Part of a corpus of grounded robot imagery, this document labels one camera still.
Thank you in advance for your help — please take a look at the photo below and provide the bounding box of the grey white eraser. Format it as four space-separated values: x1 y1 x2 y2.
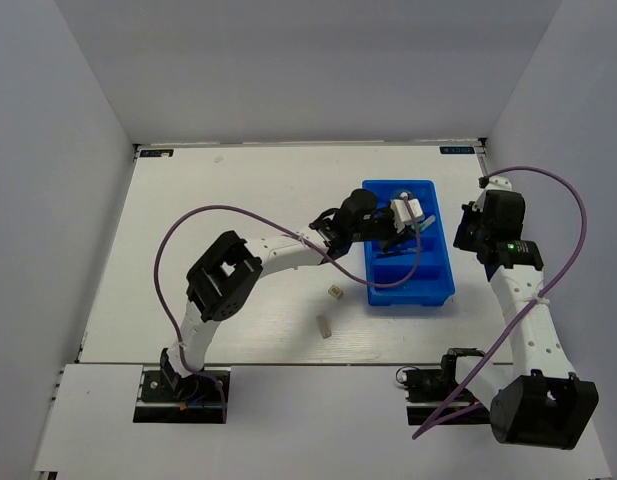
316 315 332 339

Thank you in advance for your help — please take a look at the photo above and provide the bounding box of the blue tape roll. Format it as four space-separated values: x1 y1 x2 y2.
391 188 415 201

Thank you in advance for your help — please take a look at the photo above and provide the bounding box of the pen with green tip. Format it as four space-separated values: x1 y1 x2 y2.
379 215 436 254

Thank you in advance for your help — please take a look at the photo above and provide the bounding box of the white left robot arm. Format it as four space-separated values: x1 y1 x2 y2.
160 189 417 399

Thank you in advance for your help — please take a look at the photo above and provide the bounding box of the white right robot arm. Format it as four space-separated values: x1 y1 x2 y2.
439 190 599 450

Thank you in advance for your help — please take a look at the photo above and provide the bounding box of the small beige sharpener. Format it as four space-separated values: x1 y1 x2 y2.
328 285 344 299

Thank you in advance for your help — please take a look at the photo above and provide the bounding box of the blue compartment tray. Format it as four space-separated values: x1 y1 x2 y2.
362 180 455 306

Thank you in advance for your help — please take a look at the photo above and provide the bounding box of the right table label sticker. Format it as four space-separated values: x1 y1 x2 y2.
439 145 475 155

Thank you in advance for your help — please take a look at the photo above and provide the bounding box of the table label sticker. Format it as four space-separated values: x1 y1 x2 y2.
139 149 174 158
439 145 475 155

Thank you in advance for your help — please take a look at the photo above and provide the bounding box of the left table label sticker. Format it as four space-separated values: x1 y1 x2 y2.
139 149 174 158

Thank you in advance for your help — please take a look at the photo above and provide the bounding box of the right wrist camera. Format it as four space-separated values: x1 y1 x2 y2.
473 175 513 211

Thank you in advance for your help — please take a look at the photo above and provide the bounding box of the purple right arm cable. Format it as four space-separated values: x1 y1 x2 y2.
411 165 588 441

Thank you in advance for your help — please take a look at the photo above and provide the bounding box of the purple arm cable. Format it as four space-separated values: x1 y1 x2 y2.
153 202 424 424
411 165 588 441

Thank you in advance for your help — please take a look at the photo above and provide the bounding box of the aluminium table rail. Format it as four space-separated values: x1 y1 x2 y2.
477 138 553 365

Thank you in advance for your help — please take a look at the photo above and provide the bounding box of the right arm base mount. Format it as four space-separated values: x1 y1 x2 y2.
396 348 492 427

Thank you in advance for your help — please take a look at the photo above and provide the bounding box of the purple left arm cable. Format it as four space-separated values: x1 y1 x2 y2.
153 202 424 424

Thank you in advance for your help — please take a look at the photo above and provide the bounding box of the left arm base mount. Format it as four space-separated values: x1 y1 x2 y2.
133 369 227 424

